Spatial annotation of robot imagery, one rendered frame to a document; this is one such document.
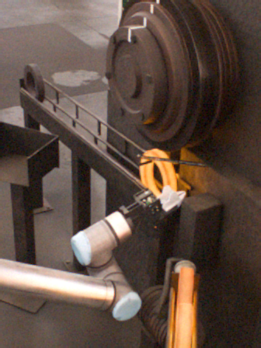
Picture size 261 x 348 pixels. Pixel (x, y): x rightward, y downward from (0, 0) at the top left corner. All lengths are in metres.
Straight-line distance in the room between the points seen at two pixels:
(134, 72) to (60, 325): 1.19
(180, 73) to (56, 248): 1.47
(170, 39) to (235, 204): 0.49
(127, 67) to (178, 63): 0.17
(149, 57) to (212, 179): 0.42
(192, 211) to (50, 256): 1.23
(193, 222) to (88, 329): 0.89
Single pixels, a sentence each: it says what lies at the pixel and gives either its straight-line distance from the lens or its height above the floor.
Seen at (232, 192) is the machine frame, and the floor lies 0.85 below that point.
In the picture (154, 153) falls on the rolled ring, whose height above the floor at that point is 0.84.
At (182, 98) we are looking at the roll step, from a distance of 1.68.
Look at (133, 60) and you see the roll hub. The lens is 1.75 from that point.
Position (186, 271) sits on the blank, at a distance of 1.57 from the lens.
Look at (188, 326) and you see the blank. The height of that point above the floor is 0.79.
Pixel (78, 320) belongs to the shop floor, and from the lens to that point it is 2.56.
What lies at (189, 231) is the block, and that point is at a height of 0.72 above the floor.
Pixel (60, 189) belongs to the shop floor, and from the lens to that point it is 3.36.
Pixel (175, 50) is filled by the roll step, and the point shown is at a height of 1.23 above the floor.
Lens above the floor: 1.76
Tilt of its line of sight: 31 degrees down
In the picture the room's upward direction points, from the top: 2 degrees clockwise
